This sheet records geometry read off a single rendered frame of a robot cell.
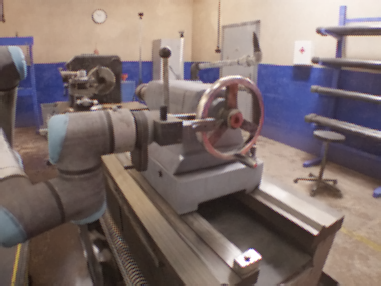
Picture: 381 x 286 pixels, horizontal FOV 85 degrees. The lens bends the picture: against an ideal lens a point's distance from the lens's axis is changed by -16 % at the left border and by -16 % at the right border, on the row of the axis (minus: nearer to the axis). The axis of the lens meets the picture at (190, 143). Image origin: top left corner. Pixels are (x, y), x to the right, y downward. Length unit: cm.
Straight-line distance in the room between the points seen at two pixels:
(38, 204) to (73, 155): 11
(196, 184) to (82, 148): 33
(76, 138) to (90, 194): 12
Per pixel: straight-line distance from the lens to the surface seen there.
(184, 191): 65
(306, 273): 76
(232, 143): 77
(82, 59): 250
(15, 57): 91
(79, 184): 49
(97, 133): 46
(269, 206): 76
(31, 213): 46
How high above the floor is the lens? 122
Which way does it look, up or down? 18 degrees down
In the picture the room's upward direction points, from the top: 2 degrees clockwise
